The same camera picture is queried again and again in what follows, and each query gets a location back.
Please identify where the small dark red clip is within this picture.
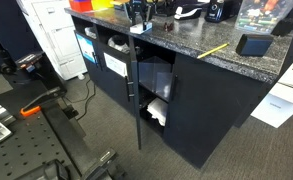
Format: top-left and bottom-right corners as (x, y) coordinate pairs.
(163, 22), (175, 33)

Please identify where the orange handled black clamp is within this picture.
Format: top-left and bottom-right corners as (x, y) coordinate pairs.
(19, 86), (63, 118)

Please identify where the black desk organiser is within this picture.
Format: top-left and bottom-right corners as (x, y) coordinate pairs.
(153, 0), (177, 18)

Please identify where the clear plastic bin with supplies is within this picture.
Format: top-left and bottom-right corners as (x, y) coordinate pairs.
(235, 0), (293, 35)

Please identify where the open black cabinet door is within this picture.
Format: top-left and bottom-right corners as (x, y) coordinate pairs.
(128, 35), (144, 151)

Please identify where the clear plastic box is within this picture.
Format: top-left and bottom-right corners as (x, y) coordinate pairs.
(137, 55), (174, 103)

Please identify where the yellow plastic container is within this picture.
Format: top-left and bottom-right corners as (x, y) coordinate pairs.
(90, 0), (115, 11)

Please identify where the red plastic container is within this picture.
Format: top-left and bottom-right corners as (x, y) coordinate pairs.
(68, 0), (94, 13)

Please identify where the black cabinet with granite counter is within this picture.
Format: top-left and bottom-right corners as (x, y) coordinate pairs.
(64, 6), (293, 170)

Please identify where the black electric pencil sharpener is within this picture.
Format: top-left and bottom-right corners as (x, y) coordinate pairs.
(204, 0), (234, 24)

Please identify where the dark blue rectangular case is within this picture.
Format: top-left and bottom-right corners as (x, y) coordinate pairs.
(235, 33), (274, 57)

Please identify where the white filing cabinet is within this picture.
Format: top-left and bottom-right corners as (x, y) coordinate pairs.
(15, 0), (88, 81)

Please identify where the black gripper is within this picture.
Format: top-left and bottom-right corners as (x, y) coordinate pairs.
(123, 0), (154, 27)

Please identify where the blue and white paper label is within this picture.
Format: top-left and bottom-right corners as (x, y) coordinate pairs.
(75, 32), (98, 65)

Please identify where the black metal beam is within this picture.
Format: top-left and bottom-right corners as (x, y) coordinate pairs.
(40, 99), (118, 178)

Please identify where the white plastic bag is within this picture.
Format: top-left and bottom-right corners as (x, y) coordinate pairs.
(106, 34), (131, 55)

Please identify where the yellow pencil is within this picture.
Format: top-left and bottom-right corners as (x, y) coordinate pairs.
(196, 42), (230, 60)

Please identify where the white paper stack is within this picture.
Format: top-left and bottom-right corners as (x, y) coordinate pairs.
(146, 97), (169, 127)

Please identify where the black floor cable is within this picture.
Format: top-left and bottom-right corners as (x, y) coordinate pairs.
(63, 77), (97, 121)

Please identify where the black perforated breadboard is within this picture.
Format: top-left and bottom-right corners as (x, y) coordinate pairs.
(0, 109), (74, 180)

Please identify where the flat white cardboard box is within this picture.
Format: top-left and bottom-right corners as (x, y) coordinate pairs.
(250, 82), (293, 129)

